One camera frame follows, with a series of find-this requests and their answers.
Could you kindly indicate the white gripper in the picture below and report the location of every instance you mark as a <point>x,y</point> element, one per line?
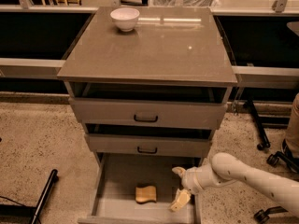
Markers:
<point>189,179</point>

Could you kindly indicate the yellow sponge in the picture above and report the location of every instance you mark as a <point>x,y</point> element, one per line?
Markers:
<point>146,194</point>

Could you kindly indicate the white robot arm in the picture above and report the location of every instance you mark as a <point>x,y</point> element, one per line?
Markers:
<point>225,169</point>

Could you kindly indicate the bottom grey drawer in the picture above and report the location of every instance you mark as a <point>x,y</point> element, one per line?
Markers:
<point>120,175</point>

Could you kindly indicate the grey drawer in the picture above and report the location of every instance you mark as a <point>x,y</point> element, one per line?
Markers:
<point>120,175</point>
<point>145,145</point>
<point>146,113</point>

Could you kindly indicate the middle grey drawer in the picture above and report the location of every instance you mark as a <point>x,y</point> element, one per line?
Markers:
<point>145,145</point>

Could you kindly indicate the grey drawer cabinet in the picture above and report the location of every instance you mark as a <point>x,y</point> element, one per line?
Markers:
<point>172,55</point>

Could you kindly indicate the top grey drawer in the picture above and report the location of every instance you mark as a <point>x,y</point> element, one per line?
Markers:
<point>146,113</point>

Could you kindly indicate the black office chair base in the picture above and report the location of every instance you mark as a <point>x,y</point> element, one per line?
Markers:
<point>261,217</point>

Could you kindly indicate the black stand leg right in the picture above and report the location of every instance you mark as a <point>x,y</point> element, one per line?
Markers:
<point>263,122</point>

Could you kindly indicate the black stand leg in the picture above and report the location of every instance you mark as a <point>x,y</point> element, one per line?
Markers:
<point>263,122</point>
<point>16,209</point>

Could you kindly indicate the person leg tan trousers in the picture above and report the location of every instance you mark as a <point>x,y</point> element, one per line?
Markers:
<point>290,145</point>

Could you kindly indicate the grey metal railing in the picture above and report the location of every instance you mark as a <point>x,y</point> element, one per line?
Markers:
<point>248,76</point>

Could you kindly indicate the white ceramic bowl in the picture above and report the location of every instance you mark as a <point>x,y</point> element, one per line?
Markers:
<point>125,18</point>

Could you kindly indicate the black stand leg left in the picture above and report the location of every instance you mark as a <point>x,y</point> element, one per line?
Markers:
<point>16,209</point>

